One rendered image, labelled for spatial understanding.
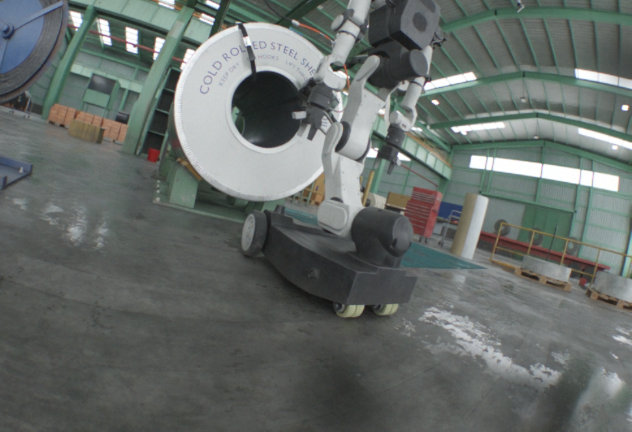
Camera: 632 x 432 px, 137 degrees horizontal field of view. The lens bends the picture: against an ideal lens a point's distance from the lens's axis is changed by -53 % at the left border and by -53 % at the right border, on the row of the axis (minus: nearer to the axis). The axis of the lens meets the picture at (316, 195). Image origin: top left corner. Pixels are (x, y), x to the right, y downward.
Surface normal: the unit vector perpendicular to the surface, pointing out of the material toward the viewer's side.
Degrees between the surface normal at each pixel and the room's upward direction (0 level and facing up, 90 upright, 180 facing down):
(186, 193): 90
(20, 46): 90
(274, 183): 90
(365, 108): 100
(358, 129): 86
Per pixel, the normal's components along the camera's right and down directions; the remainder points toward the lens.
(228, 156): 0.55, 0.17
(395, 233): 0.31, -0.20
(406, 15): 0.39, 0.39
